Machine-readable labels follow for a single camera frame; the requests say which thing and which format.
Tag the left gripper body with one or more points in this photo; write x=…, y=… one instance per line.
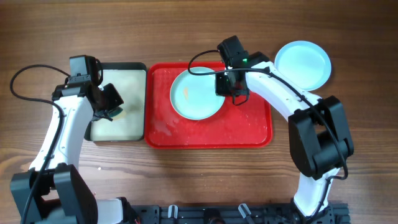
x=111, y=101

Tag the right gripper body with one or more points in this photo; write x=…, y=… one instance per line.
x=224, y=86

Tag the green yellow sponge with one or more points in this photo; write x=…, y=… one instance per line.
x=117, y=112

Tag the pale green plate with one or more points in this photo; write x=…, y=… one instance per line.
x=194, y=97

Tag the light blue plate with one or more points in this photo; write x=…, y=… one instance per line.
x=304, y=63

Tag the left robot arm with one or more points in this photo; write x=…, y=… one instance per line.
x=52, y=190

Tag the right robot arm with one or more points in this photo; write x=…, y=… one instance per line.
x=319, y=136

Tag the black water tray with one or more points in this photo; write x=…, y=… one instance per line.
x=129, y=79

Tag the red serving tray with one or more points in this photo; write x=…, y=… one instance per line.
x=245, y=126

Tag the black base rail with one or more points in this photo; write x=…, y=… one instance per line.
x=334, y=213

